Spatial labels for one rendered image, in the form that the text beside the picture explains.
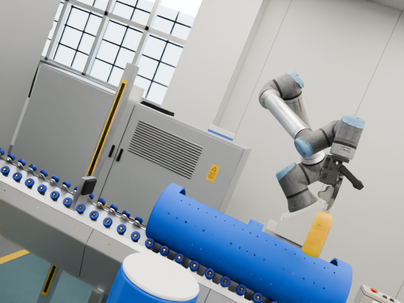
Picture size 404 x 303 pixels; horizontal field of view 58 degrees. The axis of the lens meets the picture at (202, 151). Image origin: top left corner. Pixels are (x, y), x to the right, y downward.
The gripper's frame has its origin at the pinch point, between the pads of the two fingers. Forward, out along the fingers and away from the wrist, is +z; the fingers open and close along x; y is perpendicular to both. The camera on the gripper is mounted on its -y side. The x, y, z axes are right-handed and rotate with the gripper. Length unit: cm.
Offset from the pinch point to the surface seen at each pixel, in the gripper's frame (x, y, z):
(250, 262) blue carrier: -1.6, 21.8, 32.4
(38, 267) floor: -106, 170, 127
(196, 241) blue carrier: -2, 46, 33
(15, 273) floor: -86, 175, 127
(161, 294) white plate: 43, 45, 39
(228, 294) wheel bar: -5, 26, 50
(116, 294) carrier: 41, 60, 46
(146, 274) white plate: 36, 53, 38
